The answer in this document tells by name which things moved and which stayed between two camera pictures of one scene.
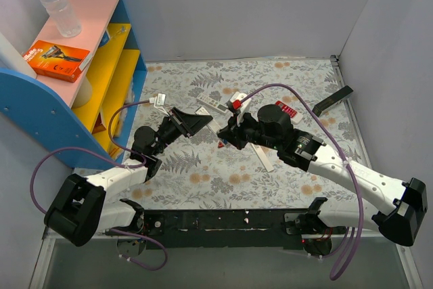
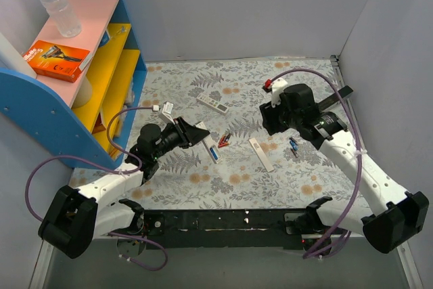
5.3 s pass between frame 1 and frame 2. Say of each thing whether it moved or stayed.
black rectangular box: stayed
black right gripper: moved
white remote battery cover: stayed
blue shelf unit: stayed
